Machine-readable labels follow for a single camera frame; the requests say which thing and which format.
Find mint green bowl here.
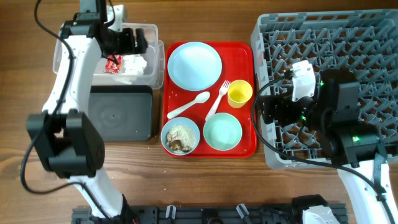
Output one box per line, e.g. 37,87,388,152
203,113,243,151

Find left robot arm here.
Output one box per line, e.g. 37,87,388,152
26,1,147,223

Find grey dishwasher rack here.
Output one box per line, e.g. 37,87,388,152
251,9,397,164

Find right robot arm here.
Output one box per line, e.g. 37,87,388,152
252,69,397,223

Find cream plastic fork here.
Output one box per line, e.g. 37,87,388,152
205,80,231,121

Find light blue plate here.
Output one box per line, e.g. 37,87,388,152
167,42,223,91

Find white tissue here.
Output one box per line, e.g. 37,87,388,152
122,55,147,75

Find cream plastic spoon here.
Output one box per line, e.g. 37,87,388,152
167,91,210,119

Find red snack wrapper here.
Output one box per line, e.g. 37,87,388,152
104,55,122,74

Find rice and food scraps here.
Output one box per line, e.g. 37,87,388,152
166,124,198,154

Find clear plastic bin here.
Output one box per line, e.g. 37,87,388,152
52,22,165,90

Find yellow plastic cup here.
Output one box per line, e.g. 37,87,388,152
227,80,253,108

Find red serving tray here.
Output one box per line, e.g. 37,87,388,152
162,42,257,159

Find black plastic tray bin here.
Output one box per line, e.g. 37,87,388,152
88,85,153,142

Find light blue bowl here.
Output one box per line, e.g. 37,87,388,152
160,117,200,156

